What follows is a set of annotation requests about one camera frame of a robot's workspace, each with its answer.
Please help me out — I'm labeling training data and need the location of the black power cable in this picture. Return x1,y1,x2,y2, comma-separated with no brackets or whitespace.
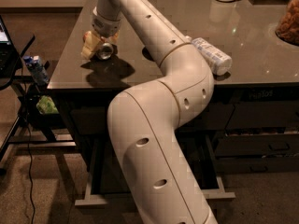
19,56,40,224

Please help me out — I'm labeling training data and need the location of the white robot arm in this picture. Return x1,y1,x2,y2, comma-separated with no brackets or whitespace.
93,0,218,224

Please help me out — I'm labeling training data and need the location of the orange coke can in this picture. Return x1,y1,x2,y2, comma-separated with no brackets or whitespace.
96,42,114,60

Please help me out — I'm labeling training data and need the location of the black laptop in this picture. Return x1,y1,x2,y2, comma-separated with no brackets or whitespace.
0,16,17,75

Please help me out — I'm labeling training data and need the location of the clear plastic water bottle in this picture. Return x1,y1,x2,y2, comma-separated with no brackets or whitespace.
188,36,233,76

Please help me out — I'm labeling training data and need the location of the green snack bag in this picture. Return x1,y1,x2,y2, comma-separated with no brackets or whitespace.
36,96,58,115

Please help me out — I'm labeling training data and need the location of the black side stand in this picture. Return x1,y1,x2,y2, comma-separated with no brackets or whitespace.
0,34,73,161

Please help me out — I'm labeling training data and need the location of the blue water bottle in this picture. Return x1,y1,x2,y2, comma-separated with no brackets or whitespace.
23,55,50,86

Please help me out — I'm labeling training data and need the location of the jar of snacks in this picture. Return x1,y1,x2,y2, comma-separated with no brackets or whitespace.
275,0,299,46

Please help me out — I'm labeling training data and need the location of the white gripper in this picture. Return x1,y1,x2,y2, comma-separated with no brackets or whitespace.
81,7,121,60

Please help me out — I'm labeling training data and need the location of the dark cabinet with drawers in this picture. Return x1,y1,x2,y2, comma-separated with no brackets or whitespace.
46,0,299,173

